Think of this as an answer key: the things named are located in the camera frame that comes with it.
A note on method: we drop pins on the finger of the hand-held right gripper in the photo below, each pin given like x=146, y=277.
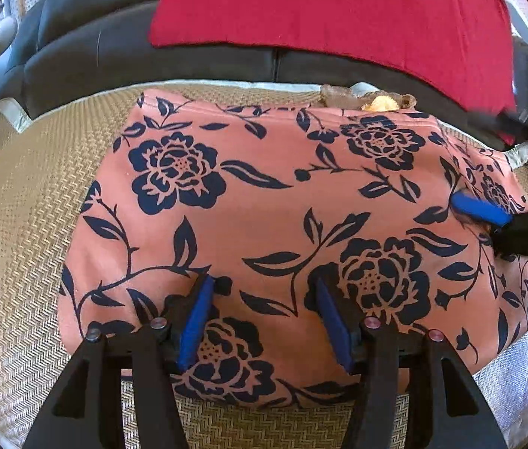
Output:
x=502, y=120
x=479, y=208

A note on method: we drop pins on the dark leather sofa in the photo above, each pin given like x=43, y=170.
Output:
x=105, y=65

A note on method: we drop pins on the red cloth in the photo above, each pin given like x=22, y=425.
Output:
x=339, y=9

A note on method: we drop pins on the brown plush toy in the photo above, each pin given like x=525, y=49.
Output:
x=339, y=96

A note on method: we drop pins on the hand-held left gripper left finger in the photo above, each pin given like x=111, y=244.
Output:
x=196, y=322

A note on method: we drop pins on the salmon floral print garment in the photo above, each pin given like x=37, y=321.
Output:
x=268, y=196

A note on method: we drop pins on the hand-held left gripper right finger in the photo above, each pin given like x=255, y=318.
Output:
x=336, y=327

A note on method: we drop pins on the woven straw mat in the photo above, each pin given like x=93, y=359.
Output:
x=21, y=243

